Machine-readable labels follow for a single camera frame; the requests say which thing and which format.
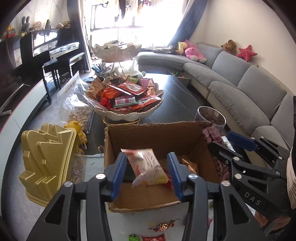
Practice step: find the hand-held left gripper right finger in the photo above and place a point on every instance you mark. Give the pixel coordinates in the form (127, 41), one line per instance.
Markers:
(174, 176)

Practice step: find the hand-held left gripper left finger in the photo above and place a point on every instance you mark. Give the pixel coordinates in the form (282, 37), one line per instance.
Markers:
(119, 176)

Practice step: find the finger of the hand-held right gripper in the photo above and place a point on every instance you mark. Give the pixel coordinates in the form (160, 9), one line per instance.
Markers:
(240, 141)
(222, 150)

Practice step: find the dark red striped snack packet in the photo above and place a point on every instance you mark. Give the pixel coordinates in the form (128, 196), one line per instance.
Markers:
(209, 136)

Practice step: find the orange snack packet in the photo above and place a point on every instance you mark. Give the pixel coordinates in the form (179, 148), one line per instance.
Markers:
(190, 165)

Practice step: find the white snack packet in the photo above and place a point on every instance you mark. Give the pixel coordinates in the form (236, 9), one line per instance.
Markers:
(148, 166)

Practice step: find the brown cardboard box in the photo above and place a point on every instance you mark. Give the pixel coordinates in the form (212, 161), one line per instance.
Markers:
(143, 139)

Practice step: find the person's right hand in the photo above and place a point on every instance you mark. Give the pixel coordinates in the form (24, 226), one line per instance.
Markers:
(277, 221)

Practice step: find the clear glass cup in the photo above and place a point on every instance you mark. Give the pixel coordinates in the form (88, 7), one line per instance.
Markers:
(211, 115)

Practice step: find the grey sectional sofa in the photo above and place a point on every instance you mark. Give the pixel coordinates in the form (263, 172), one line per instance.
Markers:
(231, 97)

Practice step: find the light blue tablecloth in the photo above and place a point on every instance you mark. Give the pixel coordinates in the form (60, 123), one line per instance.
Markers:
(143, 220)

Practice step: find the pinkish red snack packet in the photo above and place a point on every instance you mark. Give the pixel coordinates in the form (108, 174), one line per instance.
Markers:
(209, 222)

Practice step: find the brown wrapped candy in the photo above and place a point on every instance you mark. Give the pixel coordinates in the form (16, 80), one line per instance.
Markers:
(163, 227)

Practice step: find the yellow bear toy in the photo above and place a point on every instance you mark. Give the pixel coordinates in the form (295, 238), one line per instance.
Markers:
(75, 129)

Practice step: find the clear bag of nuts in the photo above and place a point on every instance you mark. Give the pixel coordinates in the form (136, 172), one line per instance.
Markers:
(78, 115)

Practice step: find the yellow plastic tray stand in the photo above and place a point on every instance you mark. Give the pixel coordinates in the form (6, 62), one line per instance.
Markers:
(46, 157)

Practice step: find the pile of snack packets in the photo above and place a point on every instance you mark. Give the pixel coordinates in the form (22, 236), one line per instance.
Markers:
(129, 89)

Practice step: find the red star pillow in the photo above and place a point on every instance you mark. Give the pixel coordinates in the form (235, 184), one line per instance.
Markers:
(247, 53)

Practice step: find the brown plush lion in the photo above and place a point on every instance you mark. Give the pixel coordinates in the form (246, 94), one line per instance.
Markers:
(229, 46)

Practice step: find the pink plush toy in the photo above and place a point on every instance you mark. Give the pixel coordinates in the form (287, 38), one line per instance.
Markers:
(194, 52)

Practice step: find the blue striped wrappers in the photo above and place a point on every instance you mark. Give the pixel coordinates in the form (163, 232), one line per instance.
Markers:
(101, 69)

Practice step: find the yellow plush toy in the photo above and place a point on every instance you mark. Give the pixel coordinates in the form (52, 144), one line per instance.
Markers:
(181, 47)

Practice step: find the grey television cabinet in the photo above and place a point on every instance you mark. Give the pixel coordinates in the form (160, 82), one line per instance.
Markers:
(25, 109)

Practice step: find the grey bag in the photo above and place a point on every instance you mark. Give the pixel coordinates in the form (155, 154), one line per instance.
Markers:
(163, 49)

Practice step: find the tiered shell snack dish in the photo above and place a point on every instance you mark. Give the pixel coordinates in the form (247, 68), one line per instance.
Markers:
(115, 52)

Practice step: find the black piano bench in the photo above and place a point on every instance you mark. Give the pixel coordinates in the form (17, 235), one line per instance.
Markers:
(55, 63)

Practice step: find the dark blue curtain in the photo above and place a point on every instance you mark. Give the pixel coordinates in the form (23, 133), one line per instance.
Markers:
(187, 20)
(77, 30)

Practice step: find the black flat television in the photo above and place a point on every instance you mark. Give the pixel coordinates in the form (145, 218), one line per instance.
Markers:
(9, 76)

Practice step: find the black upright piano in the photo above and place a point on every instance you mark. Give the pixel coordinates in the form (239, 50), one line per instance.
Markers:
(41, 41)

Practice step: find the black metronome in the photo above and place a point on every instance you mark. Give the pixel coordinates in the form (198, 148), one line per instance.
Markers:
(48, 24)

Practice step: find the row of hanging clothes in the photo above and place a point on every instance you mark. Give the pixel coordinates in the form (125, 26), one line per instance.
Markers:
(121, 5)

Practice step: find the small doll figurine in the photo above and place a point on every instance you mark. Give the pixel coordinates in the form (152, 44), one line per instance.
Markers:
(37, 25)

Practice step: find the grey rabbit figurine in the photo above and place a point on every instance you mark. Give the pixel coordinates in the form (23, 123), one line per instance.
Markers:
(25, 24)

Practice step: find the yellow toy figure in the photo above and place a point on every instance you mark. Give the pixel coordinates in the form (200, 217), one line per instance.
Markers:
(8, 31)

